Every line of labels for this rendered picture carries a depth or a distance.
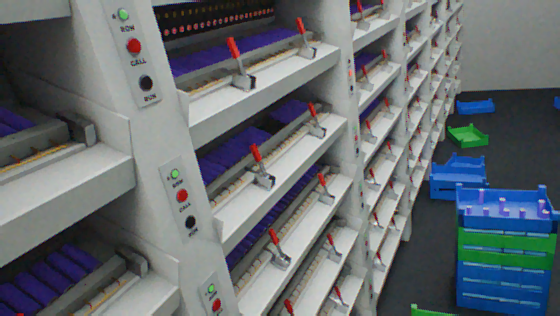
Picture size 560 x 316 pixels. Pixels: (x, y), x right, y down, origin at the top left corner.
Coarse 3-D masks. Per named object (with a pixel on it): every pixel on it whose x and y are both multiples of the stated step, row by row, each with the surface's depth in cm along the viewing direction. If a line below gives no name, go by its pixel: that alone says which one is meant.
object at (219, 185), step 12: (300, 120) 94; (312, 120) 98; (288, 132) 88; (264, 144) 81; (276, 144) 84; (288, 144) 86; (252, 156) 76; (264, 156) 79; (240, 168) 72; (216, 180) 68; (228, 180) 69; (216, 192) 67; (216, 204) 65
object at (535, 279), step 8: (456, 256) 150; (464, 272) 146; (472, 272) 144; (480, 272) 143; (488, 272) 142; (496, 272) 141; (504, 272) 140; (512, 272) 138; (520, 272) 137; (528, 272) 137; (544, 272) 134; (496, 280) 142; (504, 280) 141; (512, 280) 140; (520, 280) 139; (528, 280) 138; (536, 280) 136; (544, 280) 135
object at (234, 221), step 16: (304, 96) 108; (320, 96) 106; (320, 112) 105; (336, 112) 106; (304, 128) 96; (336, 128) 98; (304, 144) 89; (320, 144) 90; (288, 160) 82; (304, 160) 83; (288, 176) 76; (224, 192) 69; (240, 192) 70; (256, 192) 70; (272, 192) 71; (224, 208) 65; (240, 208) 66; (256, 208) 66; (224, 224) 62; (240, 224) 62; (224, 240) 59; (240, 240) 65; (224, 256) 61
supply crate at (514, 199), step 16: (464, 192) 152; (496, 192) 147; (512, 192) 145; (528, 192) 143; (544, 192) 139; (464, 208) 135; (480, 208) 146; (496, 208) 144; (512, 208) 143; (528, 208) 141; (544, 208) 139; (464, 224) 137; (480, 224) 135; (496, 224) 133; (512, 224) 131; (528, 224) 129; (544, 224) 127
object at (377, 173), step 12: (384, 144) 169; (396, 144) 176; (384, 156) 164; (396, 156) 162; (372, 168) 154; (384, 168) 156; (372, 180) 142; (384, 180) 148; (372, 192) 140; (372, 204) 134
